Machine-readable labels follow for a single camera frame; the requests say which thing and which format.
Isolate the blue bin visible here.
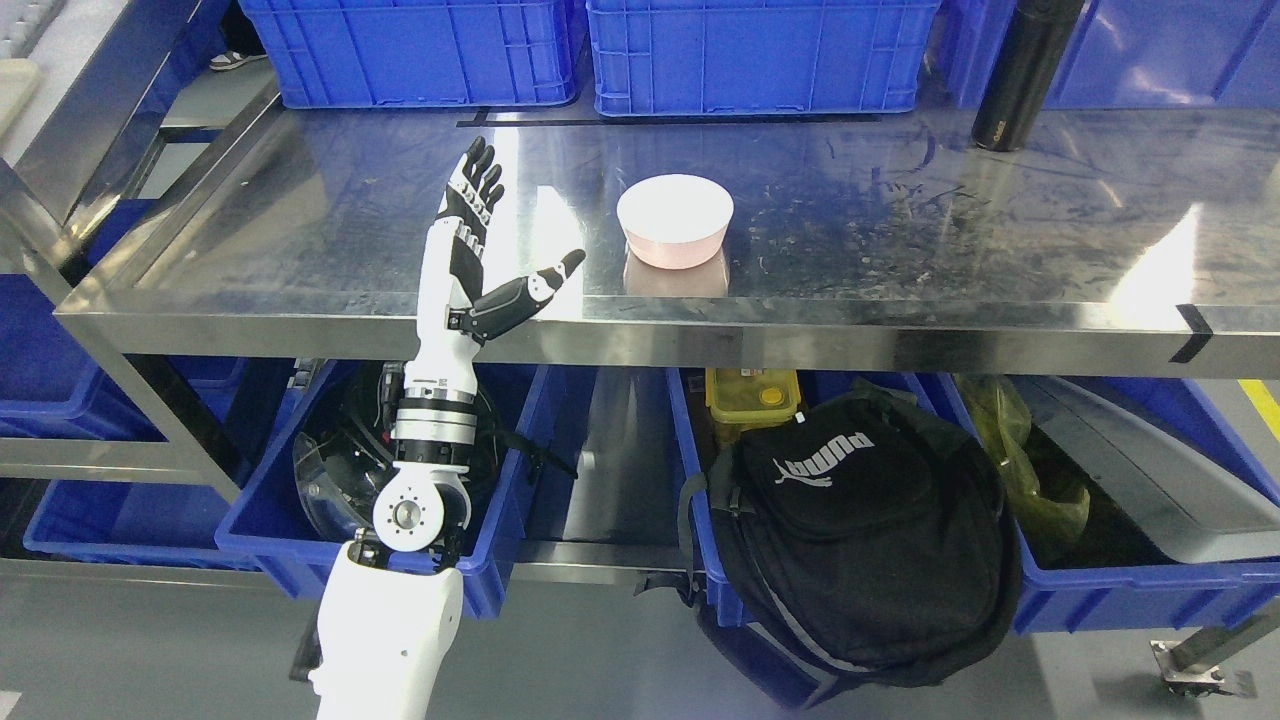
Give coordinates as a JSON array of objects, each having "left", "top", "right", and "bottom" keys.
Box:
[
  {"left": 215, "top": 360, "right": 568, "bottom": 619},
  {"left": 0, "top": 199, "right": 251, "bottom": 445},
  {"left": 1012, "top": 428, "right": 1277, "bottom": 633},
  {"left": 666, "top": 368, "right": 961, "bottom": 711}
]

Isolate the blue bin lower left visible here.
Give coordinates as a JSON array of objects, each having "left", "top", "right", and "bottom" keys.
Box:
[{"left": 215, "top": 360, "right": 568, "bottom": 619}]

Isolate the blue bin far left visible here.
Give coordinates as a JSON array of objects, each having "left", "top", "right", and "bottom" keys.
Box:
[{"left": 0, "top": 199, "right": 251, "bottom": 445}]

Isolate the blue crate top right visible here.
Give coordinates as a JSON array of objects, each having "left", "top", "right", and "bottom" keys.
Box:
[{"left": 928, "top": 1, "right": 1279, "bottom": 110}]

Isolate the olive green plastic bag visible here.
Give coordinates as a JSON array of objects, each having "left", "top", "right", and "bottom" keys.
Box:
[{"left": 954, "top": 374, "right": 1091, "bottom": 562}]

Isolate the blue crate top middle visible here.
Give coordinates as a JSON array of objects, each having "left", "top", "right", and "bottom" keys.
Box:
[{"left": 586, "top": 1, "right": 940, "bottom": 118}]

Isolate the blue bin lower middle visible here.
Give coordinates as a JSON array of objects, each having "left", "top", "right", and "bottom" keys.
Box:
[{"left": 666, "top": 368, "right": 961, "bottom": 711}]

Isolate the pink ikea bowl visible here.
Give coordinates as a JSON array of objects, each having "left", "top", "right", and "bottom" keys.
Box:
[{"left": 616, "top": 174, "right": 736, "bottom": 270}]

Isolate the blue bin lower right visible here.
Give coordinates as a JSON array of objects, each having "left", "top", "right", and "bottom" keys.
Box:
[{"left": 1012, "top": 428, "right": 1277, "bottom": 633}]

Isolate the black thermos bottle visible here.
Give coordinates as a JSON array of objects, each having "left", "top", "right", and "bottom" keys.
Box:
[{"left": 972, "top": 1, "right": 1084, "bottom": 152}]

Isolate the black puma backpack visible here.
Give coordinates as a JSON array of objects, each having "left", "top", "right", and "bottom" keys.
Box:
[{"left": 678, "top": 380, "right": 1023, "bottom": 708}]

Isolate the blue crate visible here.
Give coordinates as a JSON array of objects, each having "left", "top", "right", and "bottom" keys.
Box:
[
  {"left": 241, "top": 1, "right": 588, "bottom": 109},
  {"left": 586, "top": 1, "right": 940, "bottom": 118},
  {"left": 928, "top": 1, "right": 1279, "bottom": 110}
]

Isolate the black helmet with visor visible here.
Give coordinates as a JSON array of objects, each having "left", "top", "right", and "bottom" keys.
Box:
[{"left": 292, "top": 361, "right": 579, "bottom": 555}]

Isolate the steel table frame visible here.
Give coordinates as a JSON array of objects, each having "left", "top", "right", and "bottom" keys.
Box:
[{"left": 3, "top": 3, "right": 1277, "bottom": 496}]

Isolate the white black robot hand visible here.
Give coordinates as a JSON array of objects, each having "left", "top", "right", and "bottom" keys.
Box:
[{"left": 403, "top": 137, "right": 588, "bottom": 402}]

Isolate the grey flat panel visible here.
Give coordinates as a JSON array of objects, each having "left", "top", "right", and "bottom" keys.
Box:
[{"left": 1011, "top": 375, "right": 1277, "bottom": 564}]

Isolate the yellow plastic container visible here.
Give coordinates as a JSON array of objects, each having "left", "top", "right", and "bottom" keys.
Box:
[{"left": 705, "top": 368, "right": 803, "bottom": 448}]

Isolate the blue crate top left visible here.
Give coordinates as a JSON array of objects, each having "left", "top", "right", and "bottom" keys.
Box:
[{"left": 241, "top": 1, "right": 588, "bottom": 109}]

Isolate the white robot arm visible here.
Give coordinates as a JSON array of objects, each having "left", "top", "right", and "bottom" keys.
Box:
[{"left": 308, "top": 384, "right": 477, "bottom": 719}]

